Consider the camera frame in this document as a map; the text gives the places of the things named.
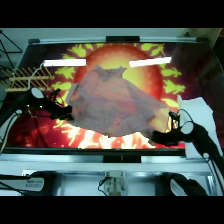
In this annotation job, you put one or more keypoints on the yellow wooden rack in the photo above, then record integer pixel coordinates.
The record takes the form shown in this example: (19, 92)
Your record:
(26, 79)

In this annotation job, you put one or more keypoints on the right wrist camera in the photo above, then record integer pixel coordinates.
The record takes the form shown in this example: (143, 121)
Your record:
(174, 119)

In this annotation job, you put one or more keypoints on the pink checked shirt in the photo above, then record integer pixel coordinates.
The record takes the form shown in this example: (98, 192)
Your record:
(116, 100)

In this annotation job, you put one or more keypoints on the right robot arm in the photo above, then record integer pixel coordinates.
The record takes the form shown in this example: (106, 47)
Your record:
(198, 136)

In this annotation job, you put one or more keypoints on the white garment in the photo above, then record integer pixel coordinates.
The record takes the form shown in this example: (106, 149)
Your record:
(197, 115)

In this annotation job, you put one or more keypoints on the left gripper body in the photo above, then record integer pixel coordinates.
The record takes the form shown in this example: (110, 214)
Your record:
(63, 112)

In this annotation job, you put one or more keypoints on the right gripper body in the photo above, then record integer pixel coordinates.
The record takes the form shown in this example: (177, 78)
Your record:
(163, 137)

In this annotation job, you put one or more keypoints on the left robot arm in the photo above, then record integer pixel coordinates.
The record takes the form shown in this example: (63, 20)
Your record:
(29, 99)

